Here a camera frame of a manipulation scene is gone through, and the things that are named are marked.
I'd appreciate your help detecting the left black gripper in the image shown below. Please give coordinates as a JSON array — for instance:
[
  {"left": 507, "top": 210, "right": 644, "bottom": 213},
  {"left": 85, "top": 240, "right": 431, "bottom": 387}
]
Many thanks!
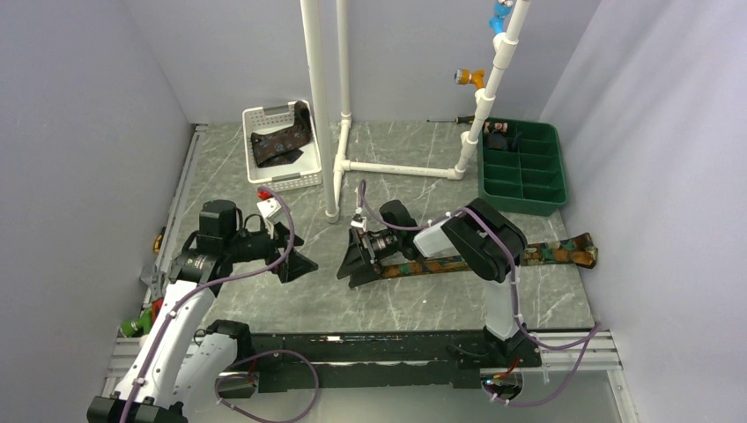
[{"left": 225, "top": 216, "right": 317, "bottom": 281}]

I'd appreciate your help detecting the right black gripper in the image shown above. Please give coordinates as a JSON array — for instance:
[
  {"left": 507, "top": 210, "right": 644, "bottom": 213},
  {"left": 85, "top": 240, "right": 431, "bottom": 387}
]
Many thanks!
[{"left": 337, "top": 228, "right": 401, "bottom": 289}]

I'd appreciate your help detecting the colourful patterned tie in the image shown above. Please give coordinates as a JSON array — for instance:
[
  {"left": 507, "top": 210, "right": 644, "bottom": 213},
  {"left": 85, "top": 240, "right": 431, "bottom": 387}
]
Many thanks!
[{"left": 377, "top": 233, "right": 598, "bottom": 280}]

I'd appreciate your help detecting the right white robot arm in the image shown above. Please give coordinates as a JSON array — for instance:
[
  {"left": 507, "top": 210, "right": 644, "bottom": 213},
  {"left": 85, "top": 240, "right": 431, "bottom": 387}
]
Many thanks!
[{"left": 337, "top": 199, "right": 541, "bottom": 367}]

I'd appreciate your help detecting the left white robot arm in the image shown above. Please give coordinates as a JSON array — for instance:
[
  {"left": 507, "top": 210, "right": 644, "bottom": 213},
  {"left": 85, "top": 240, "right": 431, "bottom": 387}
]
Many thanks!
[{"left": 86, "top": 199, "right": 318, "bottom": 422}]

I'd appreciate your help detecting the white perforated plastic basket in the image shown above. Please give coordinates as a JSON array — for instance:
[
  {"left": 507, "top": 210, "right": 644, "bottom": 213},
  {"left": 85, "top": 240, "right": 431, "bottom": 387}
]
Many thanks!
[{"left": 242, "top": 100, "right": 322, "bottom": 191}]

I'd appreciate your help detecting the dark brown patterned tie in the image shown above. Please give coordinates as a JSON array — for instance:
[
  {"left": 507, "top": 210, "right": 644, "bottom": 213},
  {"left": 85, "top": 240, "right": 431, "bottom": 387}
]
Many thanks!
[{"left": 250, "top": 100, "right": 312, "bottom": 168}]

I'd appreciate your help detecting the yellow black tape measure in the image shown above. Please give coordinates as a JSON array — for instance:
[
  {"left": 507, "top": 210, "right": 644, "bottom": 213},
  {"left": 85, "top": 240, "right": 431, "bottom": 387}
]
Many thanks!
[{"left": 152, "top": 232, "right": 164, "bottom": 253}]

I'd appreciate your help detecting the red grey pipe wrench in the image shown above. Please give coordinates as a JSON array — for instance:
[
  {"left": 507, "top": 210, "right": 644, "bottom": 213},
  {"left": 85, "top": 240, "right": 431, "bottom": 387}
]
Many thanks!
[{"left": 139, "top": 263, "right": 166, "bottom": 309}]

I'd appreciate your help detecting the green pipe fitting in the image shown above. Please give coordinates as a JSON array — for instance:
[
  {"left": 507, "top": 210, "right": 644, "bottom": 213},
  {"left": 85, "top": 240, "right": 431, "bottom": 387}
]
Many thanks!
[{"left": 119, "top": 308, "right": 154, "bottom": 338}]

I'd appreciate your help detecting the black yellow screwdriver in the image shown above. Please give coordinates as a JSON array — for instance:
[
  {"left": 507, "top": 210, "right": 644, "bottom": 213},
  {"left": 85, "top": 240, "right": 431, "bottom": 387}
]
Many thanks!
[{"left": 426, "top": 115, "right": 475, "bottom": 124}]

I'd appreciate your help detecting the rolled dark tie in tray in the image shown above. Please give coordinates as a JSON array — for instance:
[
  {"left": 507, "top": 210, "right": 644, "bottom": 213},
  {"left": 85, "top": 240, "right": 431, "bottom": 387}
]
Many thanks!
[{"left": 483, "top": 122, "right": 513, "bottom": 152}]

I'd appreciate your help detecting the green compartment tray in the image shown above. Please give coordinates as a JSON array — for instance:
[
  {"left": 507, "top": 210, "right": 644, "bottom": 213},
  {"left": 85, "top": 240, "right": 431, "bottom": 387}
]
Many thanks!
[{"left": 477, "top": 117, "right": 567, "bottom": 217}]

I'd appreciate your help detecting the orange nozzle fitting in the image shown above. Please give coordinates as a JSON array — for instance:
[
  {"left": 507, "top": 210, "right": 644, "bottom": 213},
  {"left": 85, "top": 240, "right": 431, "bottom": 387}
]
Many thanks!
[{"left": 454, "top": 69, "right": 485, "bottom": 90}]

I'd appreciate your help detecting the blue nozzle fitting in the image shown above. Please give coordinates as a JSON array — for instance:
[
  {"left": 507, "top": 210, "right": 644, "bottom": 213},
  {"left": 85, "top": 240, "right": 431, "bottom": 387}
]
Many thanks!
[{"left": 489, "top": 0, "right": 514, "bottom": 34}]

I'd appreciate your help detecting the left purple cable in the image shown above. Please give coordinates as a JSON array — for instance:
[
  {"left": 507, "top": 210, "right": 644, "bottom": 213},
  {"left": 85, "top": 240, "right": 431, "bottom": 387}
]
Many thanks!
[{"left": 116, "top": 185, "right": 321, "bottom": 423}]

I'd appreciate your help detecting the purple cable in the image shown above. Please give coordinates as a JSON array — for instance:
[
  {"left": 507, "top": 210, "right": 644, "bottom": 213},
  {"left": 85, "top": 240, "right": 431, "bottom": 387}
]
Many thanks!
[
  {"left": 116, "top": 185, "right": 321, "bottom": 423},
  {"left": 357, "top": 179, "right": 603, "bottom": 409}
]

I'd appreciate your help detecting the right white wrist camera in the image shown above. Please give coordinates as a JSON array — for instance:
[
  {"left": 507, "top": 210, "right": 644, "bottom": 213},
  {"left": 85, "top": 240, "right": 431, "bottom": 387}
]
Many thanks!
[{"left": 350, "top": 213, "right": 367, "bottom": 232}]

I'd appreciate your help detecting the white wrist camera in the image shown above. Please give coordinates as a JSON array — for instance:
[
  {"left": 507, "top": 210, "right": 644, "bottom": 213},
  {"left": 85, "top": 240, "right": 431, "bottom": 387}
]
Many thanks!
[
  {"left": 350, "top": 213, "right": 367, "bottom": 232},
  {"left": 256, "top": 189, "right": 282, "bottom": 226}
]

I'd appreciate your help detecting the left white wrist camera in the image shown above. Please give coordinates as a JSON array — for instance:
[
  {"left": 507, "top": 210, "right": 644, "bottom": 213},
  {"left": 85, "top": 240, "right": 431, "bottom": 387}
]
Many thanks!
[{"left": 256, "top": 189, "right": 282, "bottom": 226}]

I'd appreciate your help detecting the white PVC pipe frame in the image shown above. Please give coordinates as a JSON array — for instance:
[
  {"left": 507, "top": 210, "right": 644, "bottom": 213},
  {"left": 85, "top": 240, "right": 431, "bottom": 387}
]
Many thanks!
[{"left": 300, "top": 0, "right": 533, "bottom": 225}]

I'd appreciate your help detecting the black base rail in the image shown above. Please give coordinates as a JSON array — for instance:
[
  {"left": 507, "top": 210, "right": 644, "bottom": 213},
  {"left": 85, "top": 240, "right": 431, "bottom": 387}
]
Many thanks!
[{"left": 218, "top": 329, "right": 542, "bottom": 399}]

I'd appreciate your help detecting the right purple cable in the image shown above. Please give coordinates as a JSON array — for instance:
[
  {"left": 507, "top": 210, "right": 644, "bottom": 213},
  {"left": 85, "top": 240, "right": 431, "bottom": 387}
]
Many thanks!
[{"left": 357, "top": 179, "right": 603, "bottom": 409}]

